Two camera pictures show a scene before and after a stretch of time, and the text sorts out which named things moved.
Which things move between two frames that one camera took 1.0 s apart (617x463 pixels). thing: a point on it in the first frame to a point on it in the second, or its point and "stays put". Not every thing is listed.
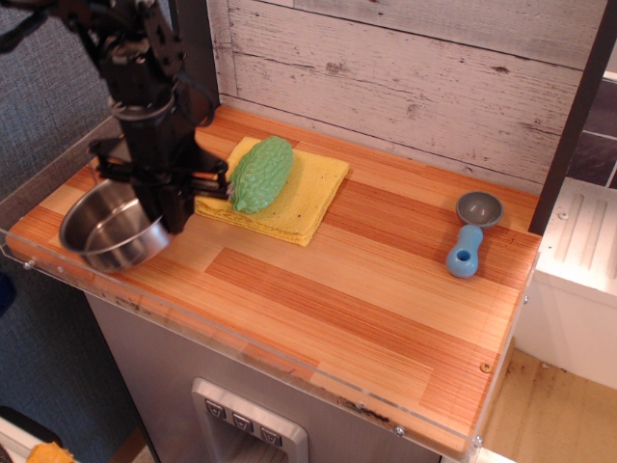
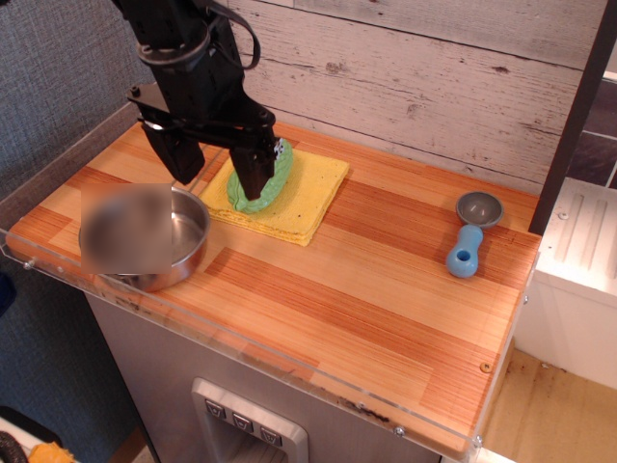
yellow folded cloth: (292, 215) stays put
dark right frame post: (588, 86) stays put
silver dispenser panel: (236, 430) stays put
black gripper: (160, 151) to (200, 87)
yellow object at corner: (50, 452) stays put
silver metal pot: (110, 228) to (190, 233)
